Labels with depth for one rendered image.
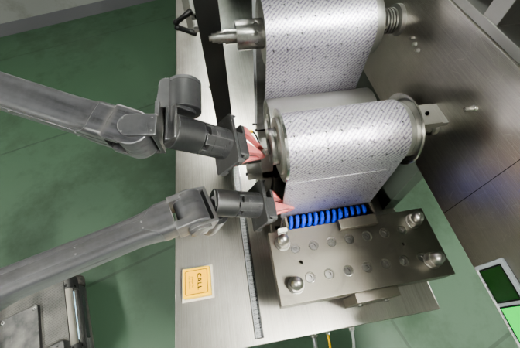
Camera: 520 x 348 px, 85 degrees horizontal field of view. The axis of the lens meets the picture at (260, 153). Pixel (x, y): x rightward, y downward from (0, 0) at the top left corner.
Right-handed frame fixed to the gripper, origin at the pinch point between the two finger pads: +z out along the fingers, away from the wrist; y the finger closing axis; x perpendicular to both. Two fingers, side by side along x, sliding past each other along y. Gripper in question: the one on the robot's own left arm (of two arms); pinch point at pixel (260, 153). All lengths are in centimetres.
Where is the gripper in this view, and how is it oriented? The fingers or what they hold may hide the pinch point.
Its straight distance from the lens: 57.8
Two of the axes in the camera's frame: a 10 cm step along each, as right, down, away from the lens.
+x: 6.6, -4.7, -5.9
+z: 7.3, 1.8, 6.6
